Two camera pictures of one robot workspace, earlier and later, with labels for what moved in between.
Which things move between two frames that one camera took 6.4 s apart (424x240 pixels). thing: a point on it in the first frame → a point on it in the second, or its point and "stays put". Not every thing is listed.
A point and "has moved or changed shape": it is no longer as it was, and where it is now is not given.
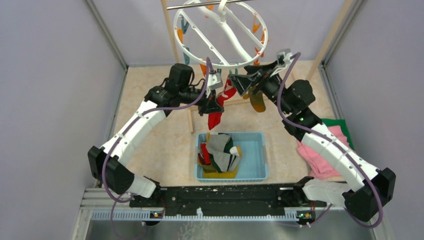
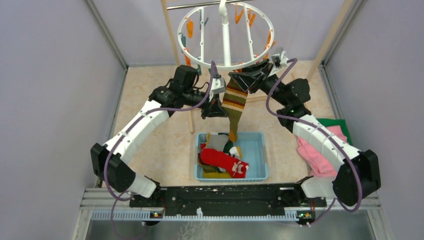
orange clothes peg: [203, 68] → [190, 26]
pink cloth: [319, 166] stays put
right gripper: [243, 83] stays put
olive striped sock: [207, 168] stays put
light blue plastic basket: [252, 166] stays put
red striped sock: [214, 117] → [237, 168]
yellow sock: [229, 174] stays put
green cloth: [341, 122] stays put
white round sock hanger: [221, 33] has moved or changed shape
